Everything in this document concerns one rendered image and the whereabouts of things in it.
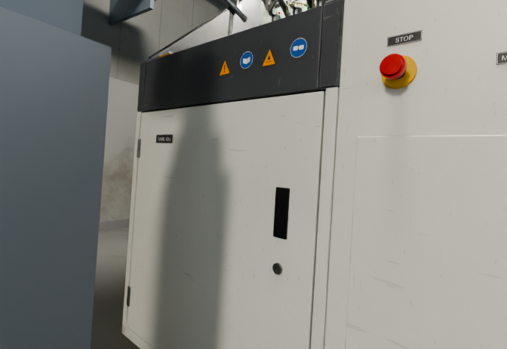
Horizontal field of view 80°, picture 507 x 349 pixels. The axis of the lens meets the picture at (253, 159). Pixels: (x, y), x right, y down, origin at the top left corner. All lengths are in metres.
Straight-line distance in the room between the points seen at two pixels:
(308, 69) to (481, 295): 0.44
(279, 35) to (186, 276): 0.62
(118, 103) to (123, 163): 0.52
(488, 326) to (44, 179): 0.59
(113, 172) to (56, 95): 2.43
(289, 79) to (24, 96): 0.43
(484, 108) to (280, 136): 0.33
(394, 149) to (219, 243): 0.44
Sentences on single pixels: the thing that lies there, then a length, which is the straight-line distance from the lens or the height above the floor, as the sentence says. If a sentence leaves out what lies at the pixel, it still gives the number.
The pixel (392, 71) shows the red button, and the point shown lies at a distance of 0.50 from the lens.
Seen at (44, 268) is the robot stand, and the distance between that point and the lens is 0.48.
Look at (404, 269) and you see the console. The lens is 0.53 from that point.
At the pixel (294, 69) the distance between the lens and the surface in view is 0.63.
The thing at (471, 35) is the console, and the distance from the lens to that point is 0.54.
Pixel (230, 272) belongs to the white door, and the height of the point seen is 0.40.
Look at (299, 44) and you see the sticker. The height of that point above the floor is 0.88.
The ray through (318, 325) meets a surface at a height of 0.36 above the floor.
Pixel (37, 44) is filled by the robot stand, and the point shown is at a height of 0.77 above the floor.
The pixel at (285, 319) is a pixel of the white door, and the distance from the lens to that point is 0.66.
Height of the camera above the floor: 0.64
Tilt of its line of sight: 1 degrees up
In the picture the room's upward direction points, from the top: 4 degrees clockwise
